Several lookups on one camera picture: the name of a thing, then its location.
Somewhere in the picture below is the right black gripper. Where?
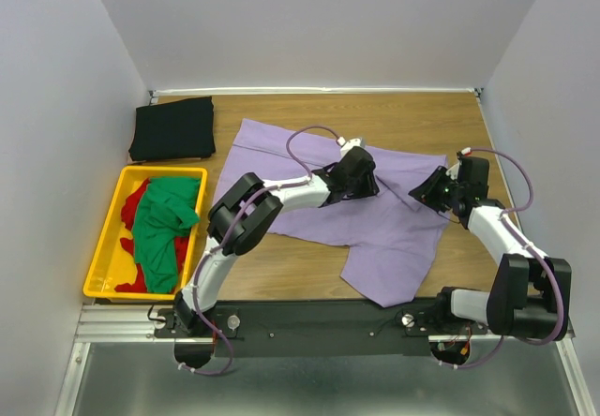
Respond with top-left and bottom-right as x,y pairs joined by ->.
408,165 -> 463,213

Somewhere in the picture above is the purple t shirt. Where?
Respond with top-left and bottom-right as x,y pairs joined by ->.
215,119 -> 447,307

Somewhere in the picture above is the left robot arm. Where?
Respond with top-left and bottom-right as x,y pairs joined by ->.
173,146 -> 379,336

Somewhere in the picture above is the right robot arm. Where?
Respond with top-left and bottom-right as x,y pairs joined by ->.
409,157 -> 571,345

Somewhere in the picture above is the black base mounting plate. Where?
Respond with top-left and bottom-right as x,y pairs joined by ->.
154,298 -> 486,367

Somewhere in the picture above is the folded black t shirt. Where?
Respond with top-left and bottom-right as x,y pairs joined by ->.
128,97 -> 216,162

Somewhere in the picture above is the green t shirt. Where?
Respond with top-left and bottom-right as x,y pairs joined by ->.
131,176 -> 201,293

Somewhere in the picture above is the red t shirt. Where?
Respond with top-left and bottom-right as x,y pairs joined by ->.
114,180 -> 189,294

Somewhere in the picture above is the yellow plastic bin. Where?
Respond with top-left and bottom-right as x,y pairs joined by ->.
82,165 -> 208,302

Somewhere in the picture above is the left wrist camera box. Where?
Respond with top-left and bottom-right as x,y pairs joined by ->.
336,137 -> 366,157

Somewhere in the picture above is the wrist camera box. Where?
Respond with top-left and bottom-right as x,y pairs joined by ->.
457,153 -> 489,200
336,137 -> 366,157

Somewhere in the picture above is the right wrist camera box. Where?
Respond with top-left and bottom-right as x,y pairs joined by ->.
457,153 -> 489,200

